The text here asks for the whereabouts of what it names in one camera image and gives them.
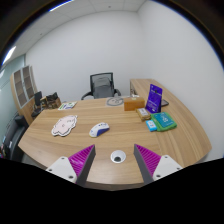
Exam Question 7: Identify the white and blue mouse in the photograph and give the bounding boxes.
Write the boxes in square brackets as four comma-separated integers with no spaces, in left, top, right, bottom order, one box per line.
[89,122,110,138]

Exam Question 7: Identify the grey mesh office chair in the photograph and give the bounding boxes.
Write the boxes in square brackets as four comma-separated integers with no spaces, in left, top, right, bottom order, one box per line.
[81,72,121,99]

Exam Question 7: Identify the purple standing box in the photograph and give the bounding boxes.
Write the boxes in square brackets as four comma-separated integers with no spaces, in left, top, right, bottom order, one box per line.
[145,84,163,113]

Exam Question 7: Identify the white cable grommet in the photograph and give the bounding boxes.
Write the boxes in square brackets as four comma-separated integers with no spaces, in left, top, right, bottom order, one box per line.
[110,150,126,163]

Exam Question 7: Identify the wooden shelf cabinet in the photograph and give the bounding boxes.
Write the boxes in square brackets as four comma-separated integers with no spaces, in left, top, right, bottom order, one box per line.
[10,65,37,124]

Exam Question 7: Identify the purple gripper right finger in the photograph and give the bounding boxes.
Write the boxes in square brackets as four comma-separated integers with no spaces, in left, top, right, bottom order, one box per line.
[134,144,182,184]

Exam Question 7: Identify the black side chair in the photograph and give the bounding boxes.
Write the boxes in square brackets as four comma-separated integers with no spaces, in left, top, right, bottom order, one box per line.
[31,91,43,118]

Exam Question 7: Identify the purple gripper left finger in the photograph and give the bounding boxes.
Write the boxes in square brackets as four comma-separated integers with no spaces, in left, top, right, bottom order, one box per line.
[47,145,96,187]

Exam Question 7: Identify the green book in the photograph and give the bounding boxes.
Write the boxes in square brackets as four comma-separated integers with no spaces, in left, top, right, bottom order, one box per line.
[151,112,177,132]

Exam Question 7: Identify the dark items on cabinet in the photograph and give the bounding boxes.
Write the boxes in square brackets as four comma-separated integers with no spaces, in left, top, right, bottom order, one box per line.
[41,93,61,109]

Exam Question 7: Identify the small blue box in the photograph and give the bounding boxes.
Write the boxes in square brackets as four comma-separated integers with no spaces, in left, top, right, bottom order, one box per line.
[146,120,157,131]

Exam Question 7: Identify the black chair at left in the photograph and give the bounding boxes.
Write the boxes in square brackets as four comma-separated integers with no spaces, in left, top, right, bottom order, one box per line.
[0,115,29,162]

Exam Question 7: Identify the small tan box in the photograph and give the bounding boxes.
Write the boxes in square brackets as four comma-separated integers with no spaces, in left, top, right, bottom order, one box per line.
[136,108,151,121]

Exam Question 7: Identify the green and white leaflet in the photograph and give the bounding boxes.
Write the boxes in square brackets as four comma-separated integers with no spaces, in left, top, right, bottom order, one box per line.
[58,101,77,110]

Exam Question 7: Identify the black phone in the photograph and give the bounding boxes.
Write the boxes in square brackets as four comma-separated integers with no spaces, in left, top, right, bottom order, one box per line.
[161,99,169,107]

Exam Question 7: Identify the brown cardboard box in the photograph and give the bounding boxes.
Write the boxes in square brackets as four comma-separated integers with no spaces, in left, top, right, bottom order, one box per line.
[124,97,145,111]

